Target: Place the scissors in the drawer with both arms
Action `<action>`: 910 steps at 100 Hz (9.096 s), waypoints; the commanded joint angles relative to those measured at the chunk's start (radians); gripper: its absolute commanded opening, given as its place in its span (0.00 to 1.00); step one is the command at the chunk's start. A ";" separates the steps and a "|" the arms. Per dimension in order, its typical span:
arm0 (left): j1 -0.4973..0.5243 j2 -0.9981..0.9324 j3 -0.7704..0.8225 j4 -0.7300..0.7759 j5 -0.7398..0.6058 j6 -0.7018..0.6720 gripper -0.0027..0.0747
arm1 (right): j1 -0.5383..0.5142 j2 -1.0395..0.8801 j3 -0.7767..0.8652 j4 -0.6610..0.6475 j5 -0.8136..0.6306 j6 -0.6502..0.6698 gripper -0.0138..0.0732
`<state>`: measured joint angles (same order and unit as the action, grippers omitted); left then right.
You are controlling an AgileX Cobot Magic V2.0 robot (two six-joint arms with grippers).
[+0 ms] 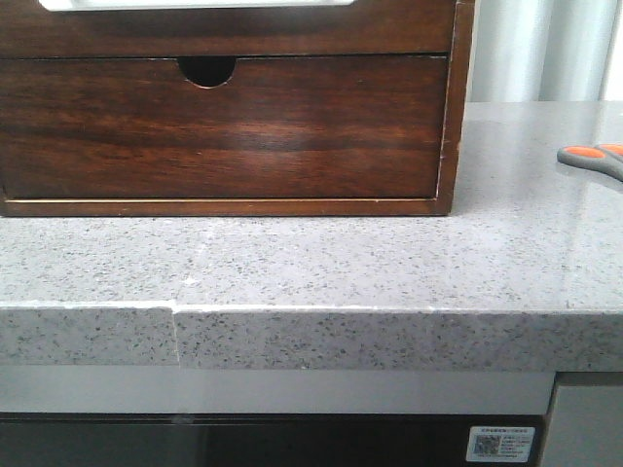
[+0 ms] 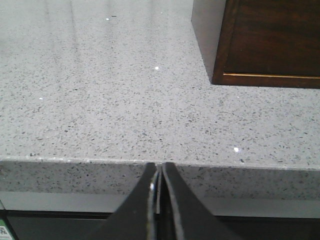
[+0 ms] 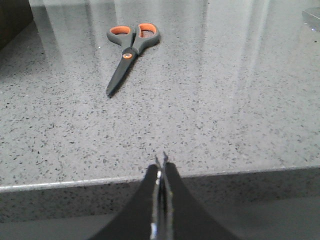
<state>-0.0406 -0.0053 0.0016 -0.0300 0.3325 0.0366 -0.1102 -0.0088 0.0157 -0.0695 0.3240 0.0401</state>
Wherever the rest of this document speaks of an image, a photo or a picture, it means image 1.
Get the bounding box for grey orange handled scissors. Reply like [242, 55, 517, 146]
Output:
[557, 144, 623, 181]

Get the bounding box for lower wooden drawer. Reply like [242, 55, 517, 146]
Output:
[1, 55, 447, 199]

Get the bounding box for dark wooden drawer cabinet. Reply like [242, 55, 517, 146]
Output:
[1, 1, 475, 216]

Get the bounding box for grey curtain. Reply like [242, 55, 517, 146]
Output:
[467, 0, 622, 102]

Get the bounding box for white QR code sticker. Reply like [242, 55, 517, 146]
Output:
[465, 426, 536, 463]

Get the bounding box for white tray on cabinet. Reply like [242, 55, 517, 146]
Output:
[40, 0, 354, 12]

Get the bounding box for black under-counter appliance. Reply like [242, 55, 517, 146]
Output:
[1, 413, 544, 466]

